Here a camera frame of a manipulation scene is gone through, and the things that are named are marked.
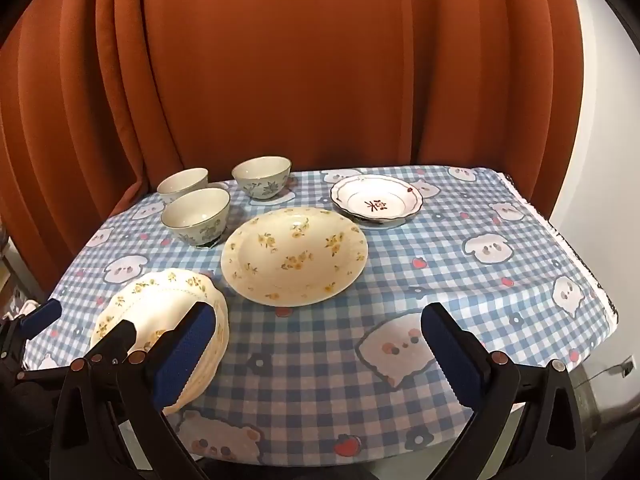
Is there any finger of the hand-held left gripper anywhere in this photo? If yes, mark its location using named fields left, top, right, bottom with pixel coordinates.
left=0, top=299, right=62, bottom=386
left=89, top=320, right=139, bottom=363

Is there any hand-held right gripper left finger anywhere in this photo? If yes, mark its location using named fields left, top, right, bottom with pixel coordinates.
left=50, top=301, right=217, bottom=480

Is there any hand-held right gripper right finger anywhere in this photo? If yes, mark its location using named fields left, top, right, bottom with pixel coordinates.
left=421, top=302, right=587, bottom=480

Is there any scalloped cream floral plate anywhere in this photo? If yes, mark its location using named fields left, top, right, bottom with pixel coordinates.
left=165, top=285, right=231, bottom=416
left=90, top=269, right=222, bottom=361

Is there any white bowl with blue flowers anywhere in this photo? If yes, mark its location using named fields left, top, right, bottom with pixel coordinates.
left=156, top=167, right=209, bottom=198
left=160, top=188, right=231, bottom=247
left=231, top=156, right=292, bottom=202

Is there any large cream yellow-flowered plate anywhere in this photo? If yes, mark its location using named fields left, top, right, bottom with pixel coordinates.
left=220, top=206, right=369, bottom=307

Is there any white plate with red motif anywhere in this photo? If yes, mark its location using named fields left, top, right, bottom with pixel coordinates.
left=330, top=174, right=425, bottom=227

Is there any blue checked cartoon tablecloth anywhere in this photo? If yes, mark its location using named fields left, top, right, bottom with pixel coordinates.
left=22, top=165, right=618, bottom=466

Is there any orange curtain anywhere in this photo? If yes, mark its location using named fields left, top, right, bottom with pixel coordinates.
left=0, top=0, right=588, bottom=306

